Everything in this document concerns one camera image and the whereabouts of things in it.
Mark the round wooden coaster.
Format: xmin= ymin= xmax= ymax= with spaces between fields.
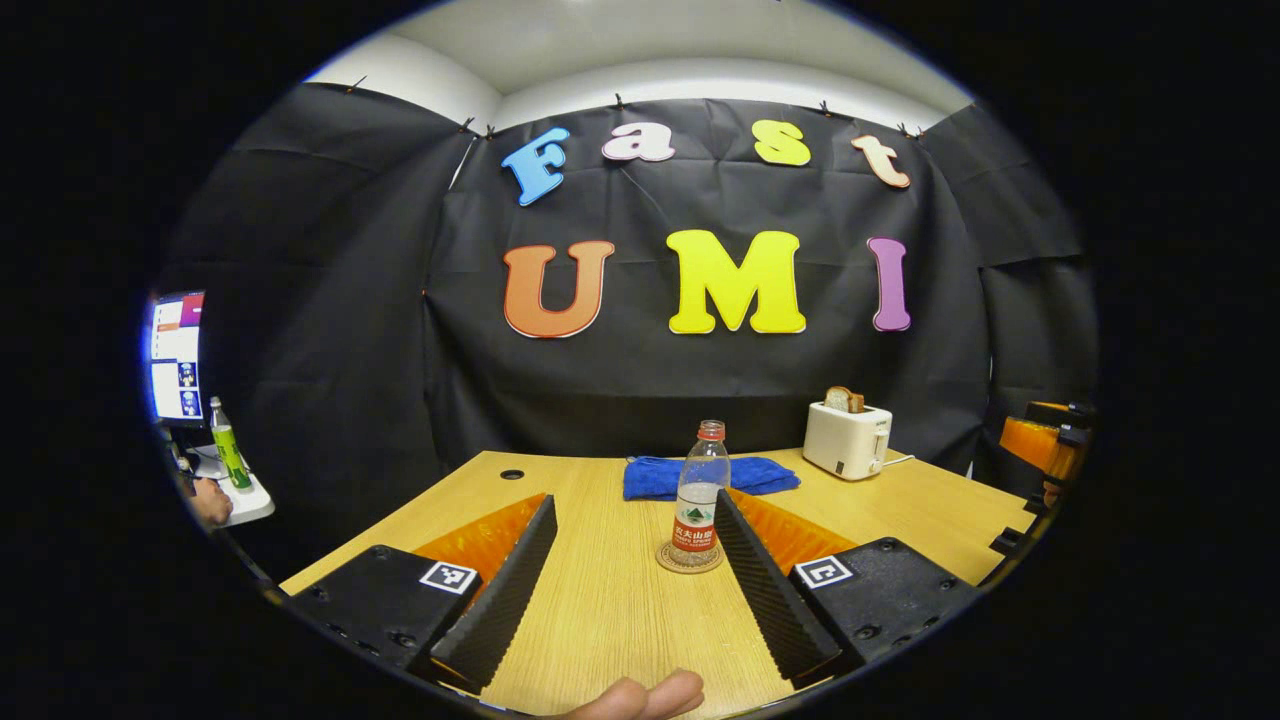
xmin=655 ymin=540 xmax=725 ymax=576

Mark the clear plastic water bottle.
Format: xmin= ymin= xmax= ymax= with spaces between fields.
xmin=668 ymin=420 xmax=733 ymax=567

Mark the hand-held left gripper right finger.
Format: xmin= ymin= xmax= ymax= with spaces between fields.
xmin=712 ymin=487 xmax=983 ymax=690

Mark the green drink bottle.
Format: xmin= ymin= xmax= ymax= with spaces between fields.
xmin=208 ymin=396 xmax=254 ymax=492

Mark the blue folded towel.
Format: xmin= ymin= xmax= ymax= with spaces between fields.
xmin=622 ymin=456 xmax=802 ymax=503

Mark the black backdrop cloth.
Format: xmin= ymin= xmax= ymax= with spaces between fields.
xmin=155 ymin=80 xmax=1101 ymax=581

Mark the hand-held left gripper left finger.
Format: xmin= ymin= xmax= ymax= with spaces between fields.
xmin=283 ymin=492 xmax=559 ymax=694

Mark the white side desk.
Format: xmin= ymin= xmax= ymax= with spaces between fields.
xmin=193 ymin=445 xmax=277 ymax=528

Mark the computer monitor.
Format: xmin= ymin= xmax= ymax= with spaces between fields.
xmin=147 ymin=290 xmax=208 ymax=427

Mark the white toaster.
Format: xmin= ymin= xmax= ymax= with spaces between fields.
xmin=802 ymin=400 xmax=895 ymax=483

